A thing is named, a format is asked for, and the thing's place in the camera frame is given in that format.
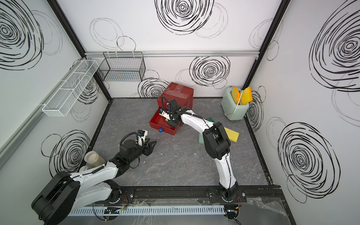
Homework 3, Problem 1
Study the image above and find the red drawer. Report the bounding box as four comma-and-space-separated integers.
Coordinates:
149, 107, 181, 136

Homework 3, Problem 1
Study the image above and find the red drawer cabinet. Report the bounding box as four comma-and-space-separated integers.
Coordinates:
157, 82, 194, 109

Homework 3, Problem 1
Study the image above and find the green scouring sponge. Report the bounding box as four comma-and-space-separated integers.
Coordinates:
206, 118, 215, 123

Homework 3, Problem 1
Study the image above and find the yellow sponge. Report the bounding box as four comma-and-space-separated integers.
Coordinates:
225, 127, 240, 143

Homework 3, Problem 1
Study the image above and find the mint green foam sponge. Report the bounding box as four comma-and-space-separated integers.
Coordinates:
198, 134, 204, 145

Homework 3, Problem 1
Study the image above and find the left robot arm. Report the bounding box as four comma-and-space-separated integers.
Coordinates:
31, 130, 157, 225

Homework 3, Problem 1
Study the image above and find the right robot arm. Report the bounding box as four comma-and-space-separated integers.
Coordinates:
158, 97, 238, 202

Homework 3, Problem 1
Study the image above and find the translucent plastic cup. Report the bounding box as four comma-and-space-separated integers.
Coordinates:
84, 151, 107, 169

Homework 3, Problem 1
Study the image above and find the mint green toaster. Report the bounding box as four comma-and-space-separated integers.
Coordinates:
221, 87, 249, 121

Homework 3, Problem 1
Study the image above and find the orange toast slice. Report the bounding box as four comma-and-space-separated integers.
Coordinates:
231, 87, 241, 104

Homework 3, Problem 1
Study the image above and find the yellow toast slice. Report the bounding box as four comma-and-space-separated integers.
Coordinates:
240, 87, 253, 105

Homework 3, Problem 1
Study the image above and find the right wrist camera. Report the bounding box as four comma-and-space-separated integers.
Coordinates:
158, 108, 170, 119

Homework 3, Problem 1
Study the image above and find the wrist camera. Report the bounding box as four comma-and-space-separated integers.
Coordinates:
158, 108, 170, 119
137, 129, 148, 146

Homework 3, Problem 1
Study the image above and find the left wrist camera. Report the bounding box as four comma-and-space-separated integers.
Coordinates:
137, 129, 148, 146

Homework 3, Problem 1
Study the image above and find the black wire basket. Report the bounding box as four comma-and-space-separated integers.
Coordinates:
98, 52, 146, 82

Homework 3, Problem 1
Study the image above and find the grey slotted cable duct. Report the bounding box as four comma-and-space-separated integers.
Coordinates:
69, 205, 226, 218

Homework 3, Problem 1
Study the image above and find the white wire shelf basket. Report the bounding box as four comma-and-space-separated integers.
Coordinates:
42, 59, 98, 117

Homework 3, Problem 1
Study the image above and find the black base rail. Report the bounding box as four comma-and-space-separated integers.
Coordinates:
94, 185, 285, 204

